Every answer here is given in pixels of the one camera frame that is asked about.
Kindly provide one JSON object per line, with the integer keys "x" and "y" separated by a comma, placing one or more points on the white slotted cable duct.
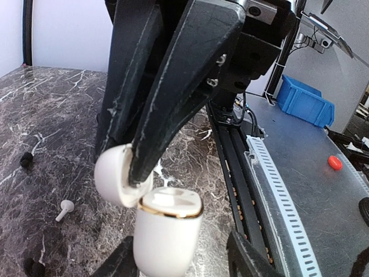
{"x": 292, "y": 242}

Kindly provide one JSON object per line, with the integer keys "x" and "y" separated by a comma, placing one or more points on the black front rail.
{"x": 249, "y": 216}

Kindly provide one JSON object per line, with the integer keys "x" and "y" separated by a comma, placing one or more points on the black earbud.
{"x": 33, "y": 268}
{"x": 26, "y": 160}

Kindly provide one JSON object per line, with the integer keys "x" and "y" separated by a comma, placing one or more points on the blue plastic bin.
{"x": 305, "y": 102}

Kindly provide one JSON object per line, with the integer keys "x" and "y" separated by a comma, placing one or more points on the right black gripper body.
{"x": 266, "y": 25}

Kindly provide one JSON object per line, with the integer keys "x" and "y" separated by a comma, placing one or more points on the black earbud back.
{"x": 26, "y": 160}

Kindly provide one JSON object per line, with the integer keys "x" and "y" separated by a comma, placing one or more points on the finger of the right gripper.
{"x": 190, "y": 74}
{"x": 136, "y": 26}

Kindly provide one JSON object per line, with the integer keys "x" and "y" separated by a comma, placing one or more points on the red round button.
{"x": 335, "y": 163}

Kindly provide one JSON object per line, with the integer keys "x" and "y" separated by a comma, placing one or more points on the white charging case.
{"x": 168, "y": 219}

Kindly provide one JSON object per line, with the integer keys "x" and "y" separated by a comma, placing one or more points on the white earbud back centre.
{"x": 67, "y": 206}

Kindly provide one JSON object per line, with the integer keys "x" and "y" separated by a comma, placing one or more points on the black earbud front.
{"x": 33, "y": 268}

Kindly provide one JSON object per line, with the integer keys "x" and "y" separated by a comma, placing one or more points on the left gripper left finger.
{"x": 120, "y": 263}

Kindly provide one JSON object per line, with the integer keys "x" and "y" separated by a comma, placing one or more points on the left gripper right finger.
{"x": 244, "y": 260}

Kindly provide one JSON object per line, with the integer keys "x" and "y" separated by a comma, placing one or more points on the right black frame post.
{"x": 27, "y": 14}

